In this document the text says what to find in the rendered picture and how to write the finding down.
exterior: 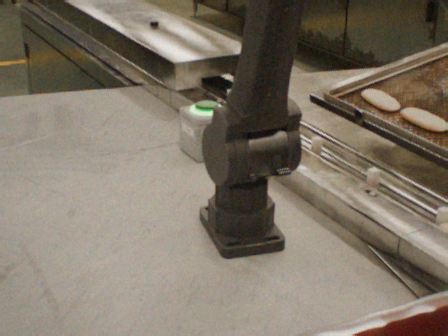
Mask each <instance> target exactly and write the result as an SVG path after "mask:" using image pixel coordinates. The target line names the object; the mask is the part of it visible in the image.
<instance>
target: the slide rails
mask: <svg viewBox="0 0 448 336"><path fill-rule="evenodd" d="M202 83H205V84H206V85H207V86H210V87H211V88H214V89H215V90H217V91H218V92H220V93H222V94H223V95H226V96H227V90H229V89H228V88H226V87H224V86H222V85H221V84H219V83H217V82H216V81H213V80H211V78H208V77H206V78H202ZM299 132H300V134H301V139H302V140H303V141H305V142H307V143H308V144H310V145H311V144H312V137H313V136H312V135H310V134H308V133H307V132H304V131H303V130H302V129H299ZM302 146H303V145H302ZM303 147H304V148H305V149H308V148H307V147H306V146H303ZM308 150H309V151H311V152H313V153H315V151H312V150H310V149H308ZM322 152H324V153H326V154H327V155H329V156H331V157H332V158H335V159H336V160H337V161H340V162H341V163H344V165H346V166H348V167H349V168H352V169H353V170H356V171H357V172H358V173H360V174H362V175H364V176H365V177H367V173H368V169H370V168H369V167H367V166H365V165H364V164H363V163H360V162H359V161H356V160H355V159H353V158H351V157H350V156H347V155H346V154H345V153H342V152H341V151H339V150H337V149H335V148H334V147H332V146H329V144H326V143H325V142H323V141H322ZM315 154H316V155H317V156H320V155H319V154H318V153H315ZM320 157H321V158H323V159H325V161H328V162H329V163H332V162H331V161H329V160H327V158H324V157H322V156H320ZM332 164H333V165H334V166H336V167H337V168H340V169H341V170H344V169H343V168H341V167H339V166H337V165H336V164H335V163H332ZM344 171H345V172H346V173H348V174H349V175H352V176H353V177H354V178H356V179H358V180H360V181H361V182H364V183H365V184H366V185H368V186H370V187H372V188H373V189H374V190H377V191H378V192H380V193H381V194H384V195H385V196H386V197H388V198H390V199H392V200H393V201H395V202H397V203H398V204H400V205H402V206H404V207H405V208H407V209H409V210H410V211H412V212H414V213H416V214H417V215H418V216H421V217H422V218H424V219H425V220H428V221H429V222H431V223H432V224H434V225H436V226H437V227H439V225H437V223H435V222H432V220H429V219H428V218H425V216H423V215H421V214H420V213H417V212H416V211H414V210H412V208H409V207H408V206H405V204H402V203H400V201H397V200H396V199H393V198H392V197H390V196H388V194H385V193H384V192H381V191H380V190H379V189H377V188H376V187H373V186H372V185H370V184H368V183H367V182H365V181H364V180H361V179H360V178H358V177H356V176H355V175H353V174H351V173H349V172H348V171H347V170H344ZM379 185H381V186H382V187H385V188H386V189H388V190H390V191H391V192H393V193H395V194H397V195H398V196H400V197H402V198H403V199H405V200H407V201H409V202H410V203H412V204H414V205H415V206H418V207H419V208H421V209H422V210H423V211H426V212H427V213H430V214H431V215H433V216H435V217H436V218H437V210H438V208H440V207H439V206H437V205H435V204H434V203H432V202H430V201H428V200H427V199H424V198H423V197H421V196H419V195H418V194H415V193H414V192H412V191H410V190H409V189H407V188H405V187H402V185H399V184H398V183H396V182H394V181H393V180H391V179H389V178H388V177H385V176H384V175H381V174H380V173H379Z"/></svg>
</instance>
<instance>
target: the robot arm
mask: <svg viewBox="0 0 448 336"><path fill-rule="evenodd" d="M306 3H307V0H249V2H248V6H247V15H246V19H245V28H244V33H243V41H242V45H241V50H240V59H239V63H238V69H237V72H236V75H235V80H234V82H233V86H232V88H231V91H230V92H229V93H228V96H227V99H226V105H224V106H219V107H214V108H213V113H212V118H211V124H207V125H206V127H205V128H204V132H203V134H202V139H201V149H202V156H203V159H204V165H205V168H206V171H207V173H208V175H209V178H211V180H212V181H213V183H214V184H215V194H214V195H213V196H212V197H211V198H209V199H208V206H203V207H200V209H199V219H200V221H201V224H203V226H204V228H205V229H206V232H207V233H208V234H209V237H210V238H211V241H212V242H213V243H214V245H215V247H216V249H217V250H218V253H219V254H220V255H221V257H223V258H224V259H234V258H239V257H248V256H252V255H262V254H267V253H271V252H281V251H283V250H284V249H285V240H286V237H285V236H284V234H283V233H282V232H281V231H280V229H279V228H278V226H276V224H275V223H274V210H275V202H273V201H272V198H271V197H270V196H269V195H268V180H269V178H273V177H280V176H284V175H291V172H293V171H294V170H296V169H297V168H298V166H299V165H300V163H301V157H302V141H301V134H300V132H299V127H300V124H301V119H302V115H303V113H302V112H301V110H300V108H299V107H298V105H297V104H296V102H295V101H294V100H292V99H291V98H289V97H288V88H289V82H290V78H291V71H292V68H293V62H294V58H295V52H296V48H297V45H298V38H299V35H300V28H301V25H302V19H303V15H304V12H305V5H306Z"/></svg>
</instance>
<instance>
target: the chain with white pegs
mask: <svg viewBox="0 0 448 336"><path fill-rule="evenodd" d="M310 150H312V151H315V153H318V154H319V155H320V156H322V155H321V153H322V138H320V137H312V144H311V149H310ZM322 157H324V158H325V156H322ZM379 173H380V170H378V169H377V168H370V169H368V173H367V181H365V180H364V181H365V182H367V183H368V184H370V185H372V186H373V187H376V188H377V189H379V188H378V185H379ZM379 190H380V189H379ZM380 191H381V192H383V191H382V190H380ZM432 222H435V221H433V220H432ZM447 222H448V208H446V207H445V206H444V207H442V208H438V210H437V218H436V222H435V223H437V225H441V224H443V223H447Z"/></svg>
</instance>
